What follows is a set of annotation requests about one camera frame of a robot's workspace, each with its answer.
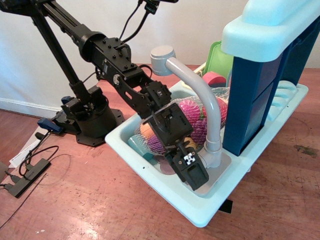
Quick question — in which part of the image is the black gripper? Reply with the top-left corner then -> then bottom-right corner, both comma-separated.
143,102 -> 209,191

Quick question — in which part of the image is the grey toy faucet with lever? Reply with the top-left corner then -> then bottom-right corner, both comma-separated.
150,45 -> 231,197

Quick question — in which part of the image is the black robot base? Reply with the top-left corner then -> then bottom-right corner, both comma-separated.
52,81 -> 125,147

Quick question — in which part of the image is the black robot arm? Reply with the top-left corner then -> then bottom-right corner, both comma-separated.
0,0 -> 209,190

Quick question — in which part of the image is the purple toy spatula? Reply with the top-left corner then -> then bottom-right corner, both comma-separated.
154,155 -> 175,175

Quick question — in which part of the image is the teal toy block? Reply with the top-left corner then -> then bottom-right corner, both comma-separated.
127,134 -> 158,165

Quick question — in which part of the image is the light blue toy sink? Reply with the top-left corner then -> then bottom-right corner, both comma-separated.
105,81 -> 309,228

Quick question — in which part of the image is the mesh bag of toy food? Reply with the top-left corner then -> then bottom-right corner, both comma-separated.
134,87 -> 230,156

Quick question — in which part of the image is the black tape piece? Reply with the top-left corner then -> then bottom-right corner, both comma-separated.
218,199 -> 233,214

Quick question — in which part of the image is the pink toy bowl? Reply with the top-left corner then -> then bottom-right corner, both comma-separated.
202,71 -> 227,88

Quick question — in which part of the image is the green toy cutting board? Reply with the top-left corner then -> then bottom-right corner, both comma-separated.
204,40 -> 234,79

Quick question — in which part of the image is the white paper sheet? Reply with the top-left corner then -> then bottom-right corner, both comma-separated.
9,136 -> 40,169

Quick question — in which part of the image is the blue toy kitchen shelf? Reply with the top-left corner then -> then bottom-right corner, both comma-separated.
221,0 -> 320,155

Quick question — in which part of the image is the blue cable connector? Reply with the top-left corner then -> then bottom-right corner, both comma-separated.
37,118 -> 63,134

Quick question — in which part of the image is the black power cable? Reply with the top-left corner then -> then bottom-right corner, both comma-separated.
117,0 -> 161,43

